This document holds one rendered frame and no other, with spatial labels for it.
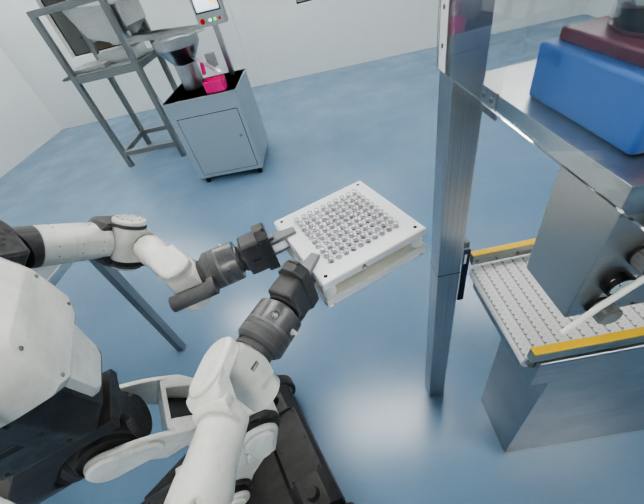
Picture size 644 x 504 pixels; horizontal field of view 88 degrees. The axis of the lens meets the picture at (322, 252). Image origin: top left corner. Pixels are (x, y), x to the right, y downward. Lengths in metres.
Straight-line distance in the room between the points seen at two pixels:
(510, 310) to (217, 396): 0.64
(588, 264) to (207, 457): 0.51
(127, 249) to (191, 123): 2.31
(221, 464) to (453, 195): 0.63
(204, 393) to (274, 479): 0.95
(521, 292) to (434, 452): 0.86
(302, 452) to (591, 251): 1.15
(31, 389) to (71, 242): 0.37
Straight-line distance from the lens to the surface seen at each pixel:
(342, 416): 1.61
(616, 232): 0.49
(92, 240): 0.92
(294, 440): 1.42
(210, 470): 0.46
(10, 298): 0.67
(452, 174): 0.74
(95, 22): 4.10
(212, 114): 3.09
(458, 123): 0.69
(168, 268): 0.74
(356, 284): 0.67
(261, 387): 0.57
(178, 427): 0.89
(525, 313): 0.86
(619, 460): 1.72
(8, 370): 0.61
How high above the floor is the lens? 1.51
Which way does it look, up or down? 43 degrees down
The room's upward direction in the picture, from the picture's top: 15 degrees counter-clockwise
